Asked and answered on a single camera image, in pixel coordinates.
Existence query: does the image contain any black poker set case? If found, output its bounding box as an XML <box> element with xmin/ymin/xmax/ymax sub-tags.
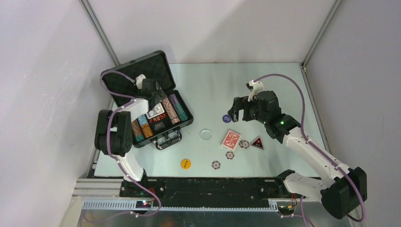
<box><xmin>101</xmin><ymin>50</ymin><xmax>193</xmax><ymax>150</ymax></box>

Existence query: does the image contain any red playing card deck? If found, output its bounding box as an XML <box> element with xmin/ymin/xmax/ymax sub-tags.
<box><xmin>221</xmin><ymin>130</ymin><xmax>241</xmax><ymax>151</ymax></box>

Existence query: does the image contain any black triangular all-in marker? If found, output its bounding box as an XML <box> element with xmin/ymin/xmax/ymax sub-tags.
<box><xmin>250</xmin><ymin>136</ymin><xmax>264</xmax><ymax>150</ymax></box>

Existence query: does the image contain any blue playing card deck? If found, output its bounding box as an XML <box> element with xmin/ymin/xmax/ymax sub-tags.
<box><xmin>146</xmin><ymin>103</ymin><xmax>165</xmax><ymax>119</ymax></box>

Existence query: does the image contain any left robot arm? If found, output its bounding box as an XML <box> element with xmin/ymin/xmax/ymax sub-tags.
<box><xmin>94</xmin><ymin>79</ymin><xmax>165</xmax><ymax>182</ymax></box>

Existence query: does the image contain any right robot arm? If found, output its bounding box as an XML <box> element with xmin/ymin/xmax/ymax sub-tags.
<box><xmin>227</xmin><ymin>91</ymin><xmax>367</xmax><ymax>221</ymax></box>

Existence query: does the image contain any blue small blind button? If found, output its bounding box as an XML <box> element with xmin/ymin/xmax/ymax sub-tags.
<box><xmin>222</xmin><ymin>114</ymin><xmax>232</xmax><ymax>123</ymax></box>

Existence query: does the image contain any pink brown chip stack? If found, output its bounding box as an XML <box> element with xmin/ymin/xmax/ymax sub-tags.
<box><xmin>162</xmin><ymin>97</ymin><xmax>181</xmax><ymax>124</ymax></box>

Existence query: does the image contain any purple chip stack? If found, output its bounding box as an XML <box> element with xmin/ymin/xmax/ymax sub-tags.
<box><xmin>169</xmin><ymin>94</ymin><xmax>179</xmax><ymax>106</ymax></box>

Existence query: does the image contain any key in plastic bag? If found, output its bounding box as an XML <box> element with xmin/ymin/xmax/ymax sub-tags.
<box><xmin>154</xmin><ymin>122</ymin><xmax>165</xmax><ymax>131</ymax></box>

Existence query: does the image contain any poker chip near triangle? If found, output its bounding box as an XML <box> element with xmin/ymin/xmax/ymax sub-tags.
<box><xmin>239</xmin><ymin>140</ymin><xmax>250</xmax><ymax>149</ymax></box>

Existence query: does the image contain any orange blue chip stack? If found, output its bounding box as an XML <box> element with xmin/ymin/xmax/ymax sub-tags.
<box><xmin>137</xmin><ymin>114</ymin><xmax>153</xmax><ymax>139</ymax></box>

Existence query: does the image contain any clear round dealer button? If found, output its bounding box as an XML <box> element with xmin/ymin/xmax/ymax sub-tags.
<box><xmin>200</xmin><ymin>129</ymin><xmax>212</xmax><ymax>140</ymax></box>

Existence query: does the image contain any brown teal chip stack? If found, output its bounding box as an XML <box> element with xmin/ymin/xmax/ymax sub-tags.
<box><xmin>131</xmin><ymin>120</ymin><xmax>145</xmax><ymax>143</ymax></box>

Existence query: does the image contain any poker chip middle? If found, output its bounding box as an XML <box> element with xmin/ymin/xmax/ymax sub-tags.
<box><xmin>225</xmin><ymin>151</ymin><xmax>235</xmax><ymax>160</ymax></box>

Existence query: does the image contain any poker chip lower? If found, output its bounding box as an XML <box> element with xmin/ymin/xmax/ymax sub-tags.
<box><xmin>211</xmin><ymin>160</ymin><xmax>221</xmax><ymax>170</ymax></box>

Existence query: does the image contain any yellow round button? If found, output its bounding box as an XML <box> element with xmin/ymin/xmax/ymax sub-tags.
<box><xmin>180</xmin><ymin>158</ymin><xmax>192</xmax><ymax>170</ymax></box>

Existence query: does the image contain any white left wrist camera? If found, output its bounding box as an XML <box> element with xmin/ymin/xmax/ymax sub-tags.
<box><xmin>135</xmin><ymin>74</ymin><xmax>146</xmax><ymax>89</ymax></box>

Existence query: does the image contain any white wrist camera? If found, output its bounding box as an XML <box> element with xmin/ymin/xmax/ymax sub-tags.
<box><xmin>135</xmin><ymin>74</ymin><xmax>146</xmax><ymax>89</ymax></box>
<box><xmin>246</xmin><ymin>80</ymin><xmax>265</xmax><ymax>102</ymax></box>

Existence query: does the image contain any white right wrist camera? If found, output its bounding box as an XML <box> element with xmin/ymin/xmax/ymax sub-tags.
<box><xmin>246</xmin><ymin>80</ymin><xmax>265</xmax><ymax>102</ymax></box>

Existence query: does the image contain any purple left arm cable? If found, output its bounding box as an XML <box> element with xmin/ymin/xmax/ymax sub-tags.
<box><xmin>82</xmin><ymin>69</ymin><xmax>162</xmax><ymax>220</ymax></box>

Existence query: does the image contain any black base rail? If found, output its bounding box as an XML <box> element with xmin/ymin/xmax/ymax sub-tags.
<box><xmin>119</xmin><ymin>177</ymin><xmax>300</xmax><ymax>209</ymax></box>

